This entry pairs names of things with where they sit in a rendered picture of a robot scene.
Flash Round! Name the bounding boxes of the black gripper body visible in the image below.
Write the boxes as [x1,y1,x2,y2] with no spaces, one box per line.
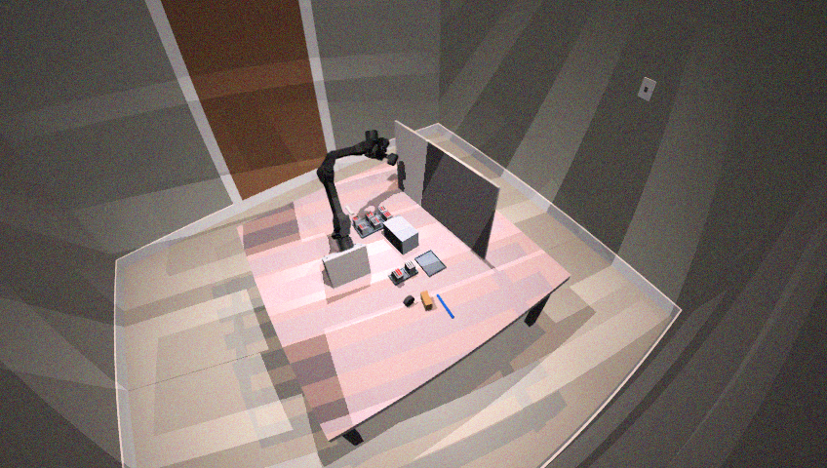
[364,147,398,166]

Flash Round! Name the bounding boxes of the orange rectangular block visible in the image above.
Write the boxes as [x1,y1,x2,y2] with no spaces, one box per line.
[420,291,433,312]

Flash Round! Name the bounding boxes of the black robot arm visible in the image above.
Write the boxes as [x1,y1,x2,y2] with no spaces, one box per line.
[316,130,390,253]

